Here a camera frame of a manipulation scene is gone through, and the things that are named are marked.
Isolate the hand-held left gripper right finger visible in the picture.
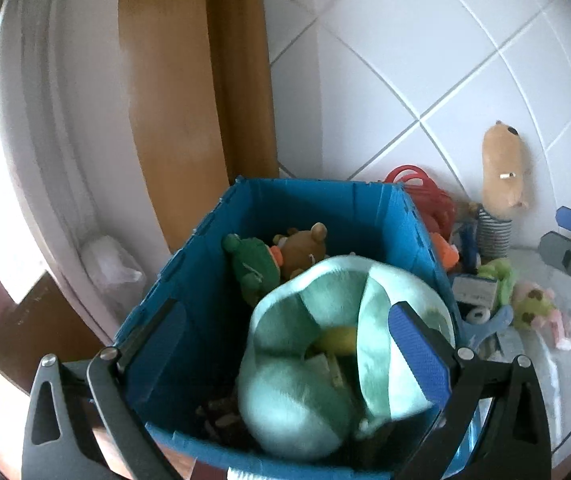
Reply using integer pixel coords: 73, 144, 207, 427
388, 301, 552, 480

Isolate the orange plush toy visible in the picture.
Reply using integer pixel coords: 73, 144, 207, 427
430, 231, 462, 275

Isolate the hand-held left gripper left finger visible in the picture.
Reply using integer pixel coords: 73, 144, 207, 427
20, 298, 187, 480

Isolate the green frog plush toy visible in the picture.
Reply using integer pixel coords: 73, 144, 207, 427
222, 233, 282, 308

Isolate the white plastic bag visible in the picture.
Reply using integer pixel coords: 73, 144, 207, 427
80, 234, 146, 295

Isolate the brown bear plush toy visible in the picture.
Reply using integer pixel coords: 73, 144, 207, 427
272, 222, 330, 281

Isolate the pink and green plush toy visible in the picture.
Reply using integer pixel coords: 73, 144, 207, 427
510, 281, 571, 351

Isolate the wooden door frame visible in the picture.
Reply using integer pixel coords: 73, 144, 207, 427
118, 0, 280, 266

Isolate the tan capybara plush toy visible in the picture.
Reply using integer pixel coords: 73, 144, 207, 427
480, 120, 533, 218

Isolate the small green plush toy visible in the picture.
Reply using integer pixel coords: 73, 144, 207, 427
476, 258, 515, 306

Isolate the striped shirt plush doll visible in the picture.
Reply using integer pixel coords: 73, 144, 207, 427
458, 201, 515, 261

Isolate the dark brown wooden furniture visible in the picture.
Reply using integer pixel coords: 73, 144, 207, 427
0, 272, 109, 391

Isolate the mint green plush toy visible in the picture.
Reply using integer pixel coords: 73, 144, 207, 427
237, 255, 456, 462

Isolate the blue plastic storage box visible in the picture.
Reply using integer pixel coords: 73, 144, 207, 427
114, 176, 481, 480

